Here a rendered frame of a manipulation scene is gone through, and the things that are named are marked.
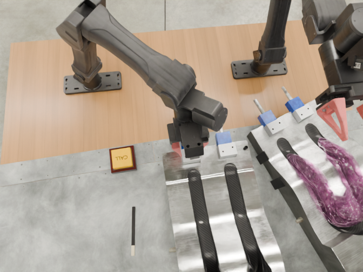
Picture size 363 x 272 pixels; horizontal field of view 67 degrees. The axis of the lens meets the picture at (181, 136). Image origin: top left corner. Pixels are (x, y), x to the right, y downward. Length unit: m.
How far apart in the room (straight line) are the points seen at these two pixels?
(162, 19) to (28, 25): 0.97
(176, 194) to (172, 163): 0.09
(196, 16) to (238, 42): 1.14
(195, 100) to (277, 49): 0.41
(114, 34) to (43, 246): 0.65
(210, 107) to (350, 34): 0.28
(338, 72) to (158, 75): 0.34
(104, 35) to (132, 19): 1.65
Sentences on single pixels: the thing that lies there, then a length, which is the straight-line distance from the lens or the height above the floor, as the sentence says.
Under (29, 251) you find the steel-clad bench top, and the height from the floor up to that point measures 0.80.
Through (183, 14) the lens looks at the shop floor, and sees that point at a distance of 2.24.
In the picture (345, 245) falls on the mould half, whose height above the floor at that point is 0.91.
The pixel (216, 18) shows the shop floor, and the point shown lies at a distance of 2.24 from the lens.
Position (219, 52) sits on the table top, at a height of 0.80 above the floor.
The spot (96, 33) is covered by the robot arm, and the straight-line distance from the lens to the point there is 0.59.
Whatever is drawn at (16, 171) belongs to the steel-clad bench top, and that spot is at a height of 0.80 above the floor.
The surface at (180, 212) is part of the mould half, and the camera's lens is 0.80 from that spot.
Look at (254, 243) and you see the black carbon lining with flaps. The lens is 0.79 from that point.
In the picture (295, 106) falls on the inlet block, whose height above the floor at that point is 0.87.
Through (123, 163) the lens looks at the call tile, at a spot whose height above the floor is 0.84.
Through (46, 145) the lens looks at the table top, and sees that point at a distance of 1.01.
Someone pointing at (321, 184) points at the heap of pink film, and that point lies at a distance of 0.86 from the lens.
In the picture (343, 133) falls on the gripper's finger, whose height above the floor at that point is 1.20.
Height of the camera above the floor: 1.68
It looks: 72 degrees down
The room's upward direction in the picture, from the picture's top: 4 degrees clockwise
